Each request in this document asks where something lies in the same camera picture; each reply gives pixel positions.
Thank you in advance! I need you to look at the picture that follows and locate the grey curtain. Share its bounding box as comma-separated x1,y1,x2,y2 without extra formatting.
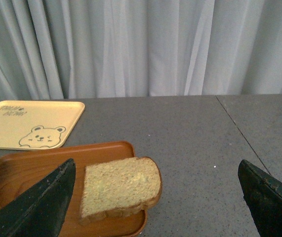
0,0,282,100

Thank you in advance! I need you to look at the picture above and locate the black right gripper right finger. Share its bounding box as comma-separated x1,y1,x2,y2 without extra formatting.
238,159,282,237

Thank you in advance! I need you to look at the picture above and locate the yellow bear tray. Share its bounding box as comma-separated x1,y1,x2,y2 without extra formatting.
0,100,85,150

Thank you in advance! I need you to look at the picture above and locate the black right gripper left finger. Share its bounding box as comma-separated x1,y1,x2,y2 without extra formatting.
0,158,76,237

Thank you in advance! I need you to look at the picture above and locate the brown wooden tray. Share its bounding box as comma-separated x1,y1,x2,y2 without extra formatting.
0,142,154,237

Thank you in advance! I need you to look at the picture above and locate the brown bread slice top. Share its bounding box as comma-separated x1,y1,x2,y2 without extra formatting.
80,157,162,225

